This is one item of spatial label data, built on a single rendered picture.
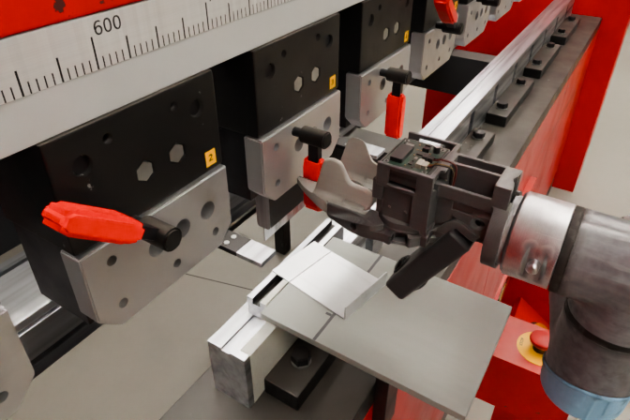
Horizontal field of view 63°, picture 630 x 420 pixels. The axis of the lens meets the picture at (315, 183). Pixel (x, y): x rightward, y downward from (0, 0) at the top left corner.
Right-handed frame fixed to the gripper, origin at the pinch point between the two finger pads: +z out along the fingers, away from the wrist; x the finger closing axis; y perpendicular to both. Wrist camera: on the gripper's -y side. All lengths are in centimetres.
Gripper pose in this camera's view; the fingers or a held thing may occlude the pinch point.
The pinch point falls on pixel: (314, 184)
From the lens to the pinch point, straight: 55.3
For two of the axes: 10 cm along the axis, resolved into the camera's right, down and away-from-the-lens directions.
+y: 0.0, -8.4, -5.4
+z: -8.4, -2.9, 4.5
